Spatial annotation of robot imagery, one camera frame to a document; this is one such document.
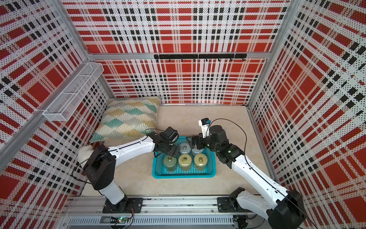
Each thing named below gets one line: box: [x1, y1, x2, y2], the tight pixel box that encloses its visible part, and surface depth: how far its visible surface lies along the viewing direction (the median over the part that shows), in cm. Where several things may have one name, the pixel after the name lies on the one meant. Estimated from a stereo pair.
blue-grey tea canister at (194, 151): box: [191, 148, 204, 157], surface depth 88 cm
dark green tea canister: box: [163, 155, 178, 172], surface depth 82 cm
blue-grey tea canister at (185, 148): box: [179, 142, 192, 154], surface depth 87 cm
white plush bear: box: [77, 145, 95, 168], surface depth 74 cm
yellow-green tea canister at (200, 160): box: [193, 153, 208, 171], surface depth 83 cm
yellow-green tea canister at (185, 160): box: [178, 153, 193, 172], surface depth 82 cm
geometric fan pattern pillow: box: [90, 96, 161, 143], surface depth 93 cm
